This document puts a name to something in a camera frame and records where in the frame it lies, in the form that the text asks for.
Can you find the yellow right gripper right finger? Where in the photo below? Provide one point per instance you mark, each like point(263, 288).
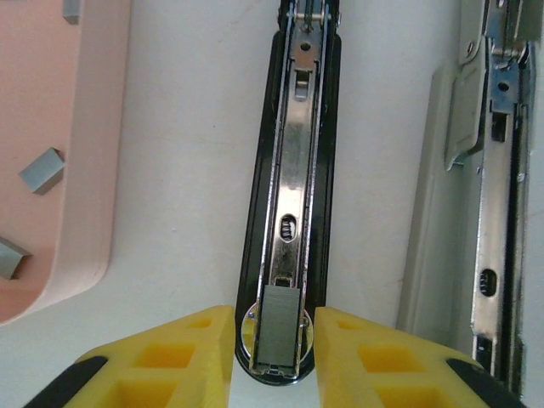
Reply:
point(382, 374)

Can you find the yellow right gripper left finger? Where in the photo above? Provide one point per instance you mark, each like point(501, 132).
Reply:
point(170, 374)

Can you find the grey staple block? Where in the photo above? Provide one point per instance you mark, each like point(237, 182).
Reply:
point(42, 172)
point(71, 8)
point(10, 259)
point(278, 323)

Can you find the white stapler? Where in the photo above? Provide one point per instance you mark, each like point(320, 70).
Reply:
point(493, 212)

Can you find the black stapler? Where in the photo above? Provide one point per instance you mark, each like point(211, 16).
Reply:
point(293, 170)

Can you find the pink plastic tray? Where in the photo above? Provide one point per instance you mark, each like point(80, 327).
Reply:
point(85, 127)

